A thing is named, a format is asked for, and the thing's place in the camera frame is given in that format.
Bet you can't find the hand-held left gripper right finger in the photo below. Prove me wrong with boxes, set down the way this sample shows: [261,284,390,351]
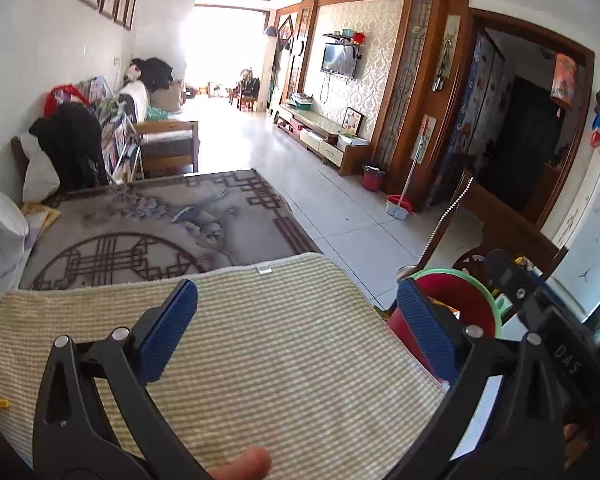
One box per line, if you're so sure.
[385,277,568,480]

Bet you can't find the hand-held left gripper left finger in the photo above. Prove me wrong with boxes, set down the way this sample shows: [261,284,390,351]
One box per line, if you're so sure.
[31,278,216,480]

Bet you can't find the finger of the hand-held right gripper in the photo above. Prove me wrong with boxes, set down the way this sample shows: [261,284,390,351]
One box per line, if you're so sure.
[484,249,547,322]

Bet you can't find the red bin with green rim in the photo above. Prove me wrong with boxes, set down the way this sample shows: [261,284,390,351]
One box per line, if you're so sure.
[387,267,503,376]

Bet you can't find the person's right hand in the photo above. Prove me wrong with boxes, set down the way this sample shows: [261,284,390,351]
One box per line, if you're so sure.
[562,422,593,463]

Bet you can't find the person's left hand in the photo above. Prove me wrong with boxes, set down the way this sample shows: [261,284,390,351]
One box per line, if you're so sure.
[207,446,273,480]

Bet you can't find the dark wooden chair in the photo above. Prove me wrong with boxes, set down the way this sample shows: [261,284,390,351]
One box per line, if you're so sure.
[420,170,568,286]

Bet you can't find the grey patterned table cover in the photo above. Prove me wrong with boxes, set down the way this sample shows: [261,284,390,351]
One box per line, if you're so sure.
[20,169,323,291]

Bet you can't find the yellow striped mat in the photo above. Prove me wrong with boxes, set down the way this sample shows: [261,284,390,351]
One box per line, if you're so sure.
[0,252,448,480]

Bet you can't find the mop with dustpan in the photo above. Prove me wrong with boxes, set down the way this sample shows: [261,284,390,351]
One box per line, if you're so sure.
[386,120,428,221]

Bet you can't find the red floor bin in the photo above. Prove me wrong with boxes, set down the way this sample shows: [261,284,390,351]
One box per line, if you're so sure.
[362,164,386,192]

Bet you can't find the yellowish booklet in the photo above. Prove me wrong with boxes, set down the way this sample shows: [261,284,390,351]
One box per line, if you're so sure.
[22,202,61,241]

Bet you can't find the colourful door curtain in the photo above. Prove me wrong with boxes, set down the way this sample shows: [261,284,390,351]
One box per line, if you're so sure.
[430,35,506,206]

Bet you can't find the wooden sofa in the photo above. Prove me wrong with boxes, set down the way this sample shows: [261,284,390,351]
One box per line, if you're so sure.
[135,120,201,176]

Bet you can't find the metal rack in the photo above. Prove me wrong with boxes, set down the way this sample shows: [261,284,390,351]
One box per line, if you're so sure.
[100,100,143,186]

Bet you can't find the red hanging decoration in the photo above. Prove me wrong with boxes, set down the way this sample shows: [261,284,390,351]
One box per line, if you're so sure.
[551,54,578,108]

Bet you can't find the black jacket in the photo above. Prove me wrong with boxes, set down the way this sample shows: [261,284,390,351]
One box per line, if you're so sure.
[30,102,108,191]

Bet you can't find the framed geometric picture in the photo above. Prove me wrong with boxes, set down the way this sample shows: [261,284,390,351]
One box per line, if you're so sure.
[341,107,365,136]

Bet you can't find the wooden television cabinet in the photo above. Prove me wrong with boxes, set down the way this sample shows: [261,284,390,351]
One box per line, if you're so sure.
[275,102,371,176]

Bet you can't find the brown chair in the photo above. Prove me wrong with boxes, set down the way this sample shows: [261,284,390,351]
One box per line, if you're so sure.
[10,135,31,176]

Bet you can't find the dining chairs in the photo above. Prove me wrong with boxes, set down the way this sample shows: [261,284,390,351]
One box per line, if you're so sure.
[230,67,263,111]

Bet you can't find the black clothes heap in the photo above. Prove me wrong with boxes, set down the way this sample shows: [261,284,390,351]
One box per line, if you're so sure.
[130,57,173,93]

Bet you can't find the red bag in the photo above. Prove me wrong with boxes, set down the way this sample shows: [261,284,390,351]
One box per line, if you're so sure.
[44,85,88,116]

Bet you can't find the wall television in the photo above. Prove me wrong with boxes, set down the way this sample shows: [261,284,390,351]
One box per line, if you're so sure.
[321,44,357,80]

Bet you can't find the wall shelf with items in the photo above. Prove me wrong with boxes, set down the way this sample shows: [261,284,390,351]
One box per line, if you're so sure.
[322,30,366,46]

